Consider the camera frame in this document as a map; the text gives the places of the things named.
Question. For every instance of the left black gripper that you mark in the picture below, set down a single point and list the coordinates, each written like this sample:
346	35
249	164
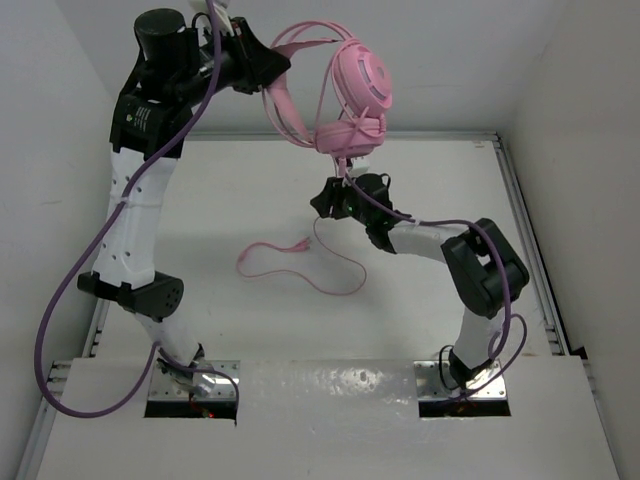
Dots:
253	64

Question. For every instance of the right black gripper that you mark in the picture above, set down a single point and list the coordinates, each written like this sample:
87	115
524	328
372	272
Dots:
331	197

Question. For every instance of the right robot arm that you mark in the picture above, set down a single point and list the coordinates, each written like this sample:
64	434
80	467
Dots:
487	273

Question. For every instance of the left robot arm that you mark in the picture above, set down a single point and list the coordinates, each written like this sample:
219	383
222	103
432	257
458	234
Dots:
146	141

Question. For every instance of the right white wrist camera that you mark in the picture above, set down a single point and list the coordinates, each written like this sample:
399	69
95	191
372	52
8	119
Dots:
357	166

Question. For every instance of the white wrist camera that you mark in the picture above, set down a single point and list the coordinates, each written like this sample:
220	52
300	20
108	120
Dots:
357	166
214	8

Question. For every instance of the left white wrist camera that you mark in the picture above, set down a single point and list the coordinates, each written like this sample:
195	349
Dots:
214	8

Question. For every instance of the aluminium table frame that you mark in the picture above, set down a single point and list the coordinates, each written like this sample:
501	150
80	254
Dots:
345	306

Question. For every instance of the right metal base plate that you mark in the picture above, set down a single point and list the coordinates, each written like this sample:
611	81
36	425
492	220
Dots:
434	382

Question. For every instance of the metal base plate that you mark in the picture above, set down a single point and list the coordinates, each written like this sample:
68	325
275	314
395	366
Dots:
215	384
434	382

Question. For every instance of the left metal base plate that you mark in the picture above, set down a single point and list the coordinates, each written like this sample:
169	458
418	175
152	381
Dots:
215	384

